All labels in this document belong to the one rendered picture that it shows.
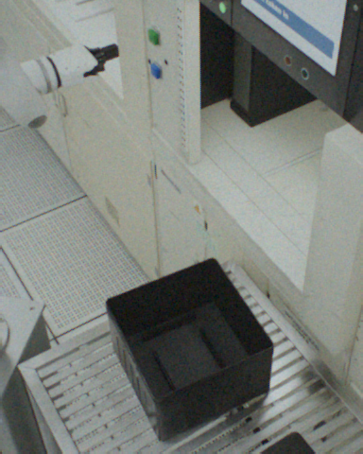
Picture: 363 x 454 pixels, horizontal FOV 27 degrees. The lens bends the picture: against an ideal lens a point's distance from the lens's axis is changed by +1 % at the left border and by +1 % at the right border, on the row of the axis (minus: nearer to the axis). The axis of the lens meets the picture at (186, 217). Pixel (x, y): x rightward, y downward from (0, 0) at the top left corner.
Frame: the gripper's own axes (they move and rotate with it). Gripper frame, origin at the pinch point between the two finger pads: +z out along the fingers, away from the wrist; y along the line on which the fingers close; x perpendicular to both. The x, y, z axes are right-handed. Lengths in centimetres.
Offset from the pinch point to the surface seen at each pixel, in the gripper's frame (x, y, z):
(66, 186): -120, -86, 10
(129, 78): -22.6, -16.6, 12.5
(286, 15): 31, 51, 12
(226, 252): -49, 34, 12
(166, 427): -39, 74, -30
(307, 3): 36, 56, 12
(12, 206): -120, -87, -14
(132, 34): -5.9, -12.2, 12.4
